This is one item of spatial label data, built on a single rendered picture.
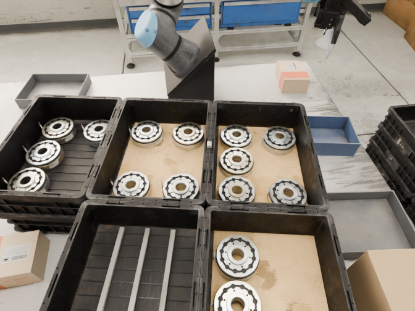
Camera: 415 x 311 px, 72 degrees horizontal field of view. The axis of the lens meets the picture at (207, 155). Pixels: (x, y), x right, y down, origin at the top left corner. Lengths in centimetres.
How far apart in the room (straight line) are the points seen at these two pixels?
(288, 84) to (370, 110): 141
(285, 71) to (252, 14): 148
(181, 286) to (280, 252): 26
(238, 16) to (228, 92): 152
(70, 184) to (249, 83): 93
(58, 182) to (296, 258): 71
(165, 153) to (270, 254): 44
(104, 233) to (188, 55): 71
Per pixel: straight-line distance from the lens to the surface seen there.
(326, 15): 104
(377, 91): 295
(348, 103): 269
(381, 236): 105
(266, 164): 91
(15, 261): 95
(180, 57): 114
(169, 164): 90
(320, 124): 126
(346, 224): 102
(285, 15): 294
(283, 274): 75
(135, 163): 92
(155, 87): 143
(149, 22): 110
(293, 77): 139
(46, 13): 387
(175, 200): 70
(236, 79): 147
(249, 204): 70
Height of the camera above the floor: 153
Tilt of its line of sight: 50 degrees down
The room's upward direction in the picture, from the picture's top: straight up
